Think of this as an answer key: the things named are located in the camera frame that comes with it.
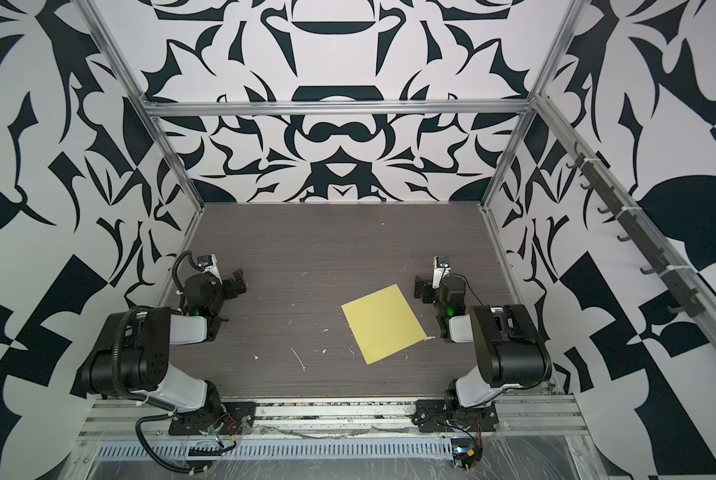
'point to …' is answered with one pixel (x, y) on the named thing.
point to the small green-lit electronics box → (465, 452)
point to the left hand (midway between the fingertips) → (224, 268)
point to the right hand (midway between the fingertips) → (436, 273)
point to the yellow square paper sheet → (383, 323)
